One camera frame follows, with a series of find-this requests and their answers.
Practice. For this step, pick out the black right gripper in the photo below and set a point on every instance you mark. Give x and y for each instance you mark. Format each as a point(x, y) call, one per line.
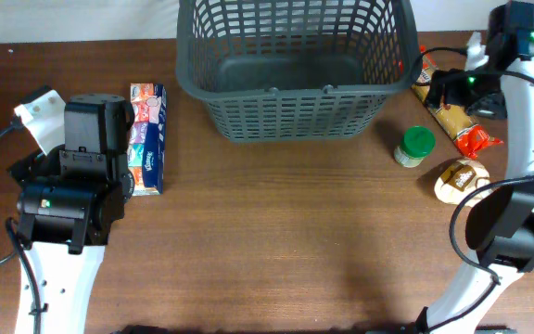
point(494, 109)

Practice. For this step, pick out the green lid glass jar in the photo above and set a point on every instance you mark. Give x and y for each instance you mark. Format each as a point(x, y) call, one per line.
point(416, 144)

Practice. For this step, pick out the beige snack pouch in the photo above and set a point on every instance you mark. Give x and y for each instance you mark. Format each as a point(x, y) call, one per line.
point(459, 180)

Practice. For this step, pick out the grey plastic lattice basket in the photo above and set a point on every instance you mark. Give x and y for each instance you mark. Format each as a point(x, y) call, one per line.
point(275, 70)

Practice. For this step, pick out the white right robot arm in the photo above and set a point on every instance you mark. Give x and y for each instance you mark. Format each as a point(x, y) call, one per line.
point(498, 75)

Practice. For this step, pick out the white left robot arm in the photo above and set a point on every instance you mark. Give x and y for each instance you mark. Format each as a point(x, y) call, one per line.
point(72, 189)

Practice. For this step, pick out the San Remo spaghetti packet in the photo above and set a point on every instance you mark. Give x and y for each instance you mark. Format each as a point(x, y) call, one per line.
point(464, 131)

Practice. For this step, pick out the Kleenex tissue multipack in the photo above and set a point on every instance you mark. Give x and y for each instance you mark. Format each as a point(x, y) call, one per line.
point(147, 138)

